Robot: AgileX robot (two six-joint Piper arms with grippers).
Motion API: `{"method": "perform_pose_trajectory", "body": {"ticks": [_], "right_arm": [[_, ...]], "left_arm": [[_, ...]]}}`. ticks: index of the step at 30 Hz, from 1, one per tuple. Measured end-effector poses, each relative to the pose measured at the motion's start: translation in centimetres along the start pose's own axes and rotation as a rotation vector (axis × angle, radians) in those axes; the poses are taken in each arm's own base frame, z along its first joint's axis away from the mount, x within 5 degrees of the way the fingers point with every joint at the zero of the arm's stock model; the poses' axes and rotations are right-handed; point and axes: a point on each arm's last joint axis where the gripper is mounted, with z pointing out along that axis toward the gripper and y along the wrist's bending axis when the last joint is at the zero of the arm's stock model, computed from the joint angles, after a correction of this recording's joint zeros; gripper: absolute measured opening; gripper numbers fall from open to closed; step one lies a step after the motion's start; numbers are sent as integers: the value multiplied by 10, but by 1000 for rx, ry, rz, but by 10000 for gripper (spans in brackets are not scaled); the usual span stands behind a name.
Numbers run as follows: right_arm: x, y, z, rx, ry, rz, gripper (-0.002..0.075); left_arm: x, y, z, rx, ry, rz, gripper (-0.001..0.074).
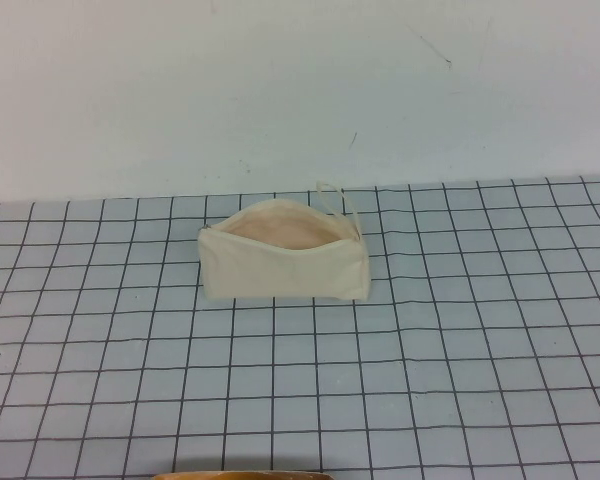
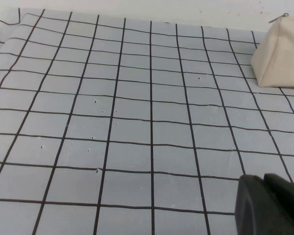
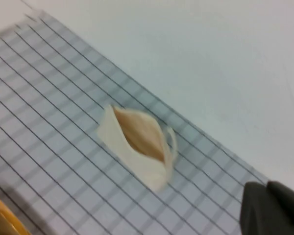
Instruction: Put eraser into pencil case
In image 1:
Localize cream fabric pencil case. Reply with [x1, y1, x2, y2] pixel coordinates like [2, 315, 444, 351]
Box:
[197, 182, 369, 302]

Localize orange rounded wooden object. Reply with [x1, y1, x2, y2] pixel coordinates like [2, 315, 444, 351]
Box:
[151, 468, 332, 480]

